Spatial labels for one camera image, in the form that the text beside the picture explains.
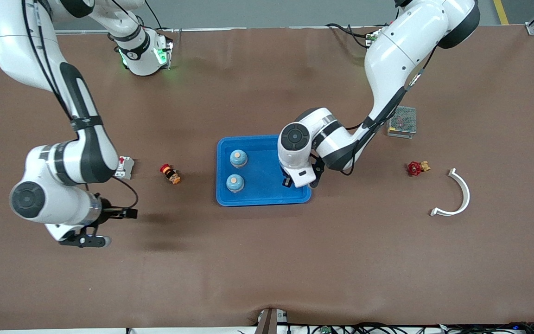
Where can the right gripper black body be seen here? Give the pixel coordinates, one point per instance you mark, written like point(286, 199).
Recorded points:
point(108, 213)

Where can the blue desk bell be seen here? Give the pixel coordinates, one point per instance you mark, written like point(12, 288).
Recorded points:
point(235, 183)
point(238, 159)

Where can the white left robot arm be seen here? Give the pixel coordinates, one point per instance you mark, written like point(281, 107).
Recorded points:
point(401, 60)

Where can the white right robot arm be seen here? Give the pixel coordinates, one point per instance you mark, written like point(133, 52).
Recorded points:
point(16, 46)

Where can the blue plastic tray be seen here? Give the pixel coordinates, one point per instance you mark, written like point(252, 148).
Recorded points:
point(257, 148)

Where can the white red circuit breaker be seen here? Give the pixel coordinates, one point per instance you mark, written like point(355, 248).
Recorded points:
point(127, 168)

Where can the metal mesh power supply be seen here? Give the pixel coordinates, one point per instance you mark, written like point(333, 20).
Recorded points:
point(403, 121)

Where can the green lit connector panel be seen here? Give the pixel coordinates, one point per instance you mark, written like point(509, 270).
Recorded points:
point(162, 55)

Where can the white curved plastic clamp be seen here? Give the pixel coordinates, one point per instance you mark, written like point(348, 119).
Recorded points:
point(466, 190)

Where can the yellow red emergency stop switch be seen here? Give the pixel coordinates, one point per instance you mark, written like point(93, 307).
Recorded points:
point(170, 174)

